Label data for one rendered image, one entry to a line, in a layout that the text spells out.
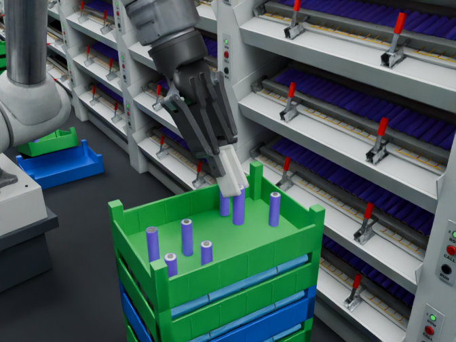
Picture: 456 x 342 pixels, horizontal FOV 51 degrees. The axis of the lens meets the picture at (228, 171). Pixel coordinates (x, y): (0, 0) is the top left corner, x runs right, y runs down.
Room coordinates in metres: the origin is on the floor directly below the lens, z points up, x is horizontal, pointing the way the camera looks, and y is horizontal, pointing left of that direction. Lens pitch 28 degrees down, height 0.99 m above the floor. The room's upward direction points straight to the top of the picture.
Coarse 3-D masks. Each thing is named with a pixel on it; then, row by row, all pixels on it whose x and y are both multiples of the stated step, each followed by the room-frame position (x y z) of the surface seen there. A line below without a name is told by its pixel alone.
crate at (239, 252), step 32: (192, 192) 0.75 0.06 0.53; (256, 192) 0.80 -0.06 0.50; (128, 224) 0.69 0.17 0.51; (160, 224) 0.72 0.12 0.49; (192, 224) 0.72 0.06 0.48; (224, 224) 0.72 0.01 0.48; (256, 224) 0.72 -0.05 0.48; (288, 224) 0.72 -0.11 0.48; (320, 224) 0.65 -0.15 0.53; (128, 256) 0.60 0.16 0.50; (160, 256) 0.63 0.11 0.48; (192, 256) 0.63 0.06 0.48; (224, 256) 0.63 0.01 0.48; (256, 256) 0.59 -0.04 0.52; (288, 256) 0.62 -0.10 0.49; (160, 288) 0.51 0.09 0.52; (192, 288) 0.53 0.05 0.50
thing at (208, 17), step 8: (216, 0) 1.30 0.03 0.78; (200, 8) 1.41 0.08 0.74; (208, 8) 1.39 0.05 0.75; (216, 8) 1.30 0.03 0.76; (200, 16) 1.37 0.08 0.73; (208, 16) 1.34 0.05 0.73; (216, 16) 1.29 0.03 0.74; (200, 24) 1.39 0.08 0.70; (208, 24) 1.35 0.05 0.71; (216, 24) 1.31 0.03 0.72; (216, 32) 1.32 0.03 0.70
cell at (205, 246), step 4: (200, 244) 0.58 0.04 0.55; (204, 244) 0.58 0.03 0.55; (208, 244) 0.58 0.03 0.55; (200, 248) 0.58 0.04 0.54; (204, 248) 0.57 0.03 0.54; (208, 248) 0.57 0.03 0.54; (204, 252) 0.57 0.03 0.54; (208, 252) 0.57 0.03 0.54; (204, 256) 0.57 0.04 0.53; (208, 256) 0.57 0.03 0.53; (212, 256) 0.58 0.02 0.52; (204, 260) 0.57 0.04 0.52; (208, 260) 0.57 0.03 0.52; (212, 260) 0.58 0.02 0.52; (204, 264) 0.57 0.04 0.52
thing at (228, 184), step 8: (224, 152) 0.61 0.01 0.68; (224, 160) 0.61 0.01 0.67; (224, 168) 0.61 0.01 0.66; (224, 176) 0.61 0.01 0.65; (232, 176) 0.60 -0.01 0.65; (224, 184) 0.61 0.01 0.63; (232, 184) 0.60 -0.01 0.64; (224, 192) 0.61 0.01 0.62; (232, 192) 0.60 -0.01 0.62; (240, 192) 0.60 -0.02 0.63
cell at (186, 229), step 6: (180, 222) 0.64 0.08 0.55; (186, 222) 0.63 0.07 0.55; (186, 228) 0.63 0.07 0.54; (192, 228) 0.64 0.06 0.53; (186, 234) 0.63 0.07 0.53; (192, 234) 0.64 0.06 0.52; (186, 240) 0.63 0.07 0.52; (192, 240) 0.63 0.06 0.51; (186, 246) 0.63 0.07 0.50; (192, 246) 0.63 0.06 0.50; (186, 252) 0.63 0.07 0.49; (192, 252) 0.63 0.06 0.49
